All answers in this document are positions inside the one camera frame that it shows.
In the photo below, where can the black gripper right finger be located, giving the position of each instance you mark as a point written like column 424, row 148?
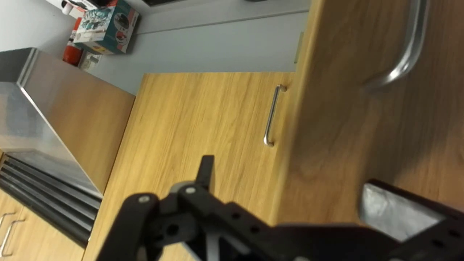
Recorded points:
column 397, row 212

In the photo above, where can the small wooden cabinet door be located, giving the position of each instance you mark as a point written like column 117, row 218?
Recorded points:
column 49, row 244

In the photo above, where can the black vent grille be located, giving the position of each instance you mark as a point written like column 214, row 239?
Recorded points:
column 44, row 197

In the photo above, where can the stainless steel range hood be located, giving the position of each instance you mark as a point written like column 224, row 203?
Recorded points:
column 30, row 121

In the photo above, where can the orange plastic cup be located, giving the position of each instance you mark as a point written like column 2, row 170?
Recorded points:
column 73, row 54

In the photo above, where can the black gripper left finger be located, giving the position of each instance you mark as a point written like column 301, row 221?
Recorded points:
column 205, row 174

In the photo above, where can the blue toy food box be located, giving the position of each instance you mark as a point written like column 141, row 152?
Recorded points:
column 110, row 26

